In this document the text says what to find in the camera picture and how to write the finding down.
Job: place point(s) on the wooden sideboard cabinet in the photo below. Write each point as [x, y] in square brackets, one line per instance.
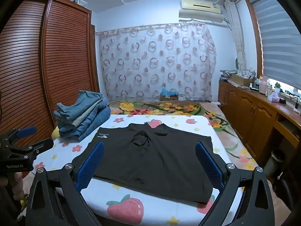
[249, 113]

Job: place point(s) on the white air conditioner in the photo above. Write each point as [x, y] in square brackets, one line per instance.
[199, 11]

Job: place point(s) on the strawberry print bed sheet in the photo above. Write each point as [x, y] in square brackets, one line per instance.
[164, 213]

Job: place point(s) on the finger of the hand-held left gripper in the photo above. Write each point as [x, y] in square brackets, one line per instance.
[25, 131]
[35, 147]

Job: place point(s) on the grey trash bin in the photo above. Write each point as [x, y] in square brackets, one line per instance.
[277, 162]

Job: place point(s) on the wooden louvered wardrobe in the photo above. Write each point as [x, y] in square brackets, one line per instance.
[63, 63]

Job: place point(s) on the beige folded pants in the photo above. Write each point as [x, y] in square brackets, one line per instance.
[90, 114]

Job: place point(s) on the grey-blue folded jeans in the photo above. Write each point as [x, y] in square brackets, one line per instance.
[77, 106]

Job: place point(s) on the blue plastic bag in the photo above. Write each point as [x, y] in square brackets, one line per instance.
[168, 90]

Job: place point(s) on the small cardboard box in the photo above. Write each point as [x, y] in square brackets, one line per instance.
[169, 97]

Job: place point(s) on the open cardboard box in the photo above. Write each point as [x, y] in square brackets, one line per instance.
[242, 81]

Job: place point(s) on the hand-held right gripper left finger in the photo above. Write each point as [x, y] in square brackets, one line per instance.
[90, 167]

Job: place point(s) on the black pants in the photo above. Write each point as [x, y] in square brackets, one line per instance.
[152, 164]

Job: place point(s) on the pink tissue pack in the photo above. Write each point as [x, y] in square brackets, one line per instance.
[274, 97]

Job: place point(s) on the beige tied curtain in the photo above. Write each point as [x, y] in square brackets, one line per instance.
[237, 35]

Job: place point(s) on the small potted plant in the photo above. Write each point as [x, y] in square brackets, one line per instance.
[277, 86]

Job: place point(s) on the clear storage box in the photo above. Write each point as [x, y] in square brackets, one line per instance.
[81, 2]

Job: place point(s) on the floral cloth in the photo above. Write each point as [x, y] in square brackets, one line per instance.
[245, 73]

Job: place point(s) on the pink bottle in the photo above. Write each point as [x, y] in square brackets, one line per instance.
[263, 86]

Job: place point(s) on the person's left hand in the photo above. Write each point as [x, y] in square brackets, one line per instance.
[17, 193]

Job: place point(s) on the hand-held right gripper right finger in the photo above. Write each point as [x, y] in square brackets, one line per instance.
[210, 167]

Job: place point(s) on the circle pattern sheer curtain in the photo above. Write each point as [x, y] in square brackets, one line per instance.
[152, 63]

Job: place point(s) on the blue denim folded jeans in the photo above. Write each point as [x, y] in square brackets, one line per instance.
[94, 124]

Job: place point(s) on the grey zebra window blind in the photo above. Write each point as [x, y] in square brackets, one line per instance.
[279, 40]

